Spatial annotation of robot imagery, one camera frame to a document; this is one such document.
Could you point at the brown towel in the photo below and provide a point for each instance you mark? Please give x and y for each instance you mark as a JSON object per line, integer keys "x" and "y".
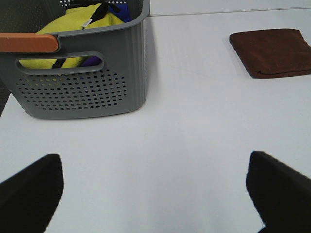
{"x": 273, "y": 53}

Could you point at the yellow towel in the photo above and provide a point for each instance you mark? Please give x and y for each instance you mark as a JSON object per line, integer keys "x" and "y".
{"x": 75, "y": 18}

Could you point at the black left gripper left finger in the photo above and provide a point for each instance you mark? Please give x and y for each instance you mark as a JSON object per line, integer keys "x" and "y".
{"x": 28, "y": 199}

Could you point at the grey perforated plastic basket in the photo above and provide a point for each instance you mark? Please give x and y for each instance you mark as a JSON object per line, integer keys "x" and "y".
{"x": 116, "y": 85}

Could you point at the blue towel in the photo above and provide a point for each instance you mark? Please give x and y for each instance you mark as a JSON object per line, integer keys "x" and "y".
{"x": 111, "y": 14}

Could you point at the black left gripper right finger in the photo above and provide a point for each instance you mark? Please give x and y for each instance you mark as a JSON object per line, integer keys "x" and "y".
{"x": 280, "y": 194}

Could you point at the orange basket handle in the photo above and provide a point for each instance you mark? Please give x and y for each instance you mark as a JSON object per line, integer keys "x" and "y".
{"x": 28, "y": 42}

